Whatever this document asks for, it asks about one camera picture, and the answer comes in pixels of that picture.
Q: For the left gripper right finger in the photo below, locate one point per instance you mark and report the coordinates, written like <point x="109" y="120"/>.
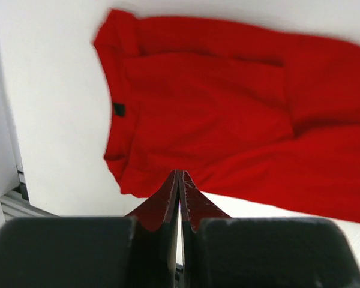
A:
<point x="222" y="251"/>

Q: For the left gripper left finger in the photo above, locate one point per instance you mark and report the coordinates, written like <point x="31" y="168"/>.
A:
<point x="136" y="250"/>

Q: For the red t-shirt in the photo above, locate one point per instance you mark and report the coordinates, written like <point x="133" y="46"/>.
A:
<point x="266" y="116"/>

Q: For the aluminium front rail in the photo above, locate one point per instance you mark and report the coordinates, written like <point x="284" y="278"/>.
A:
<point x="15" y="204"/>

